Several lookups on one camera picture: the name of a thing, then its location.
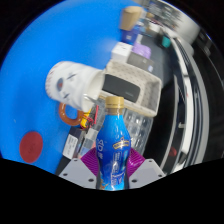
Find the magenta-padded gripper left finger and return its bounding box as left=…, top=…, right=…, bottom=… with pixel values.
left=58, top=147, right=101, bottom=188

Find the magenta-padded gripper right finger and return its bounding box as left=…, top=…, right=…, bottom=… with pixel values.
left=127, top=147, right=166, bottom=190

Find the blue drink bottle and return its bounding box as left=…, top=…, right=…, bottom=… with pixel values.
left=95, top=95, right=132, bottom=192

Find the black flat case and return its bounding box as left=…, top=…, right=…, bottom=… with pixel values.
left=54, top=154, right=72, bottom=177

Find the black box with white label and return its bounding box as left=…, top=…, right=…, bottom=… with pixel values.
left=62, top=126, right=88, bottom=160

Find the clear organiser with colourful parts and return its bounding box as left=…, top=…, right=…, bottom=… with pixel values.
left=78, top=128, right=99, bottom=158

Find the grey small-parts drawer cabinet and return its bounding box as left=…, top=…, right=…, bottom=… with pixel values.
left=122, top=108, right=138, bottom=148
left=134, top=113, right=155, bottom=157

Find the flat round red coaster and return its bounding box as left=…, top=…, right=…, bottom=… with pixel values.
left=18, top=130, right=44, bottom=164

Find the black rectangular speaker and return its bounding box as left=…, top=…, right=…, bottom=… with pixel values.
left=101, top=73, right=141, bottom=104

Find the dark grey upright box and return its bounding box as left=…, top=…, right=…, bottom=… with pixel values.
left=126, top=51, right=155, bottom=74

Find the purple plastic container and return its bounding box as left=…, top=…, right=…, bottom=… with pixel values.
left=132, top=42, right=152, bottom=59

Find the small white box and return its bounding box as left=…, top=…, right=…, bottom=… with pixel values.
left=110, top=41, right=134, bottom=64

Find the small blue box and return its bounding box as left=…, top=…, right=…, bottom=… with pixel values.
left=120, top=29, right=141, bottom=46

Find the brown cardboard box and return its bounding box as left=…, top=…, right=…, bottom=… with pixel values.
left=119, top=5, right=144, bottom=32

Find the yellow and red cable bundle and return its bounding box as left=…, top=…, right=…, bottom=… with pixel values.
left=79, top=105, right=100, bottom=129

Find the dark grey wall shelf unit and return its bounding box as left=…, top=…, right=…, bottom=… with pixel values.
left=146, top=0, right=214, bottom=174

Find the white mug with orange handle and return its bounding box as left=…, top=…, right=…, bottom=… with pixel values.
left=45, top=60, right=105, bottom=127

